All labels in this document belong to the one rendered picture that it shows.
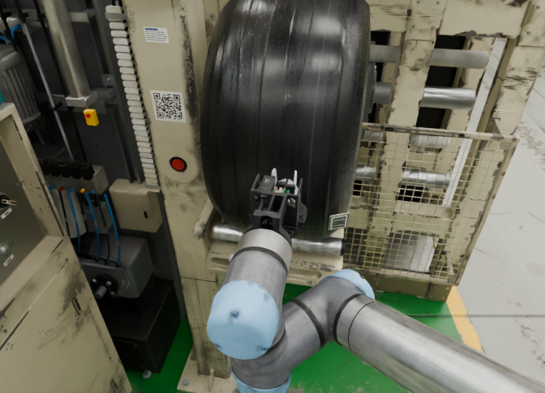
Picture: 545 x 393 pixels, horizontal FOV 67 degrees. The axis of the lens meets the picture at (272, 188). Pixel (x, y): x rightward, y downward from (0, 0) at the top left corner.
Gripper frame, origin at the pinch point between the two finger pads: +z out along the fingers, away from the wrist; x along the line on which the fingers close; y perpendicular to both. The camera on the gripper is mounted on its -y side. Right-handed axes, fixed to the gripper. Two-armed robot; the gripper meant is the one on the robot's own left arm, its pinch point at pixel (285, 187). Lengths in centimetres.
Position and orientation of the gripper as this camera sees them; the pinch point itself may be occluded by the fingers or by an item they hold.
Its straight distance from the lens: 74.8
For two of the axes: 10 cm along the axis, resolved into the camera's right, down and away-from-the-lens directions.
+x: -9.8, -1.2, 1.3
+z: 1.8, -5.1, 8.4
